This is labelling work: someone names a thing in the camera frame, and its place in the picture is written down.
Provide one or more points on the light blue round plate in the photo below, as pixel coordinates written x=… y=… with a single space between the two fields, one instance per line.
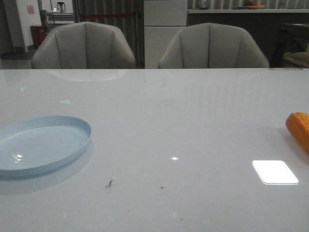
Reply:
x=41 y=145

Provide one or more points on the orange toy corn cob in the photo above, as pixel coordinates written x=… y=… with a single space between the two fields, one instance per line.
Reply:
x=298 y=125

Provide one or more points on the right beige upholstered chair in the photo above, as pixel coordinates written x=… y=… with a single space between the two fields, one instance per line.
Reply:
x=211 y=46

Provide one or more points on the beige upholstered chair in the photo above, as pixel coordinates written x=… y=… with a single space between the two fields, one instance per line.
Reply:
x=84 y=45
x=211 y=46

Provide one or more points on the white cabinet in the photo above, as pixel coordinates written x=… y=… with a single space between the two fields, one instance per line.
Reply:
x=162 y=20

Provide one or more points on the left beige upholstered chair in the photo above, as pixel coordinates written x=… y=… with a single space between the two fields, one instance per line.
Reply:
x=84 y=45

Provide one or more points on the red barrier belt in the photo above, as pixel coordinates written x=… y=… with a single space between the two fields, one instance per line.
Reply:
x=109 y=15

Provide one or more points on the metal workbench with device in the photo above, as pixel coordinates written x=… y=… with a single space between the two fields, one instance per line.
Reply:
x=56 y=12

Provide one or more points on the dark grey counter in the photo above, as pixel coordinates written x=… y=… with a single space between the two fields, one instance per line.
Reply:
x=265 y=26

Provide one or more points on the red cylindrical bin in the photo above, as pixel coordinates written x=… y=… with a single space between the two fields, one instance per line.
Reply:
x=38 y=34

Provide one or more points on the fruit bowl on counter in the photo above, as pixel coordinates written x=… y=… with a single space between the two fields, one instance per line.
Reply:
x=250 y=4

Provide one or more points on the dark armchair with cushion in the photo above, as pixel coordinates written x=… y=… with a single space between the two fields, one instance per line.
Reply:
x=292 y=47

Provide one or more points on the pink wall notice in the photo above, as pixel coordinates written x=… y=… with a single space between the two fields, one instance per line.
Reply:
x=30 y=9

